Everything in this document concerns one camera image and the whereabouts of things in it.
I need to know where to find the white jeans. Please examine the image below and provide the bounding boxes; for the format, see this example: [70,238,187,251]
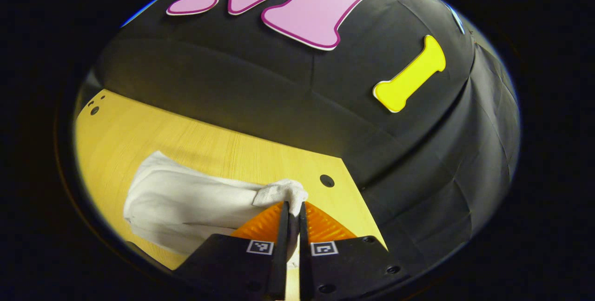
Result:
[123,151,309,269]

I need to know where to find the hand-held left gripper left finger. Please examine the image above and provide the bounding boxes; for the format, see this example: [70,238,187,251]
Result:
[173,201,291,301]

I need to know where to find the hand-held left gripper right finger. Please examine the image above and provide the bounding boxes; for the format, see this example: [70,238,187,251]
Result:
[298,201,410,301]

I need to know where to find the black backdrop cloth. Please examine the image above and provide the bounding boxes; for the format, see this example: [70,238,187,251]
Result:
[77,0,520,274]

